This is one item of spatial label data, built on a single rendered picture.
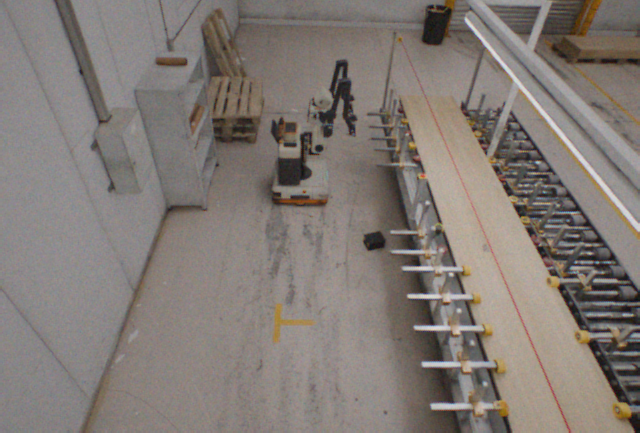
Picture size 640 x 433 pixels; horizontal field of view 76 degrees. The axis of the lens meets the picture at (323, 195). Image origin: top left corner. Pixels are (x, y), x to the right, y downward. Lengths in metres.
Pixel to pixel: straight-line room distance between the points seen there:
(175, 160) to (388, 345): 2.84
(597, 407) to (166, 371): 3.10
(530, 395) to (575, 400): 0.27
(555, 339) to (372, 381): 1.45
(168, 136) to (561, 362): 3.85
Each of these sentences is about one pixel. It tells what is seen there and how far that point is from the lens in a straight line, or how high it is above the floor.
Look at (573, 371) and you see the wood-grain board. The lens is 3.26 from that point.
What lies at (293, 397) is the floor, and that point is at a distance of 3.69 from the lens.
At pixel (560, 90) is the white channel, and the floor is 2.46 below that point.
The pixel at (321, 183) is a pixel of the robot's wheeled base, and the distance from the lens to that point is 4.89.
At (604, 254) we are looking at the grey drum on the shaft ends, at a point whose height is 0.84.
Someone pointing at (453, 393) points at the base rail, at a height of 0.70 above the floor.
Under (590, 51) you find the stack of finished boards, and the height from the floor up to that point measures 0.28.
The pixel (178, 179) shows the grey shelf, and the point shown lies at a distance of 4.82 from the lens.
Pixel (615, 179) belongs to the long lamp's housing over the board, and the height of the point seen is 2.37.
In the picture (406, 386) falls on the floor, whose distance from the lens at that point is 3.82.
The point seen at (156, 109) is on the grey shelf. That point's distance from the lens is 4.36.
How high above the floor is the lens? 3.41
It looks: 41 degrees down
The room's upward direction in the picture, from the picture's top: 3 degrees clockwise
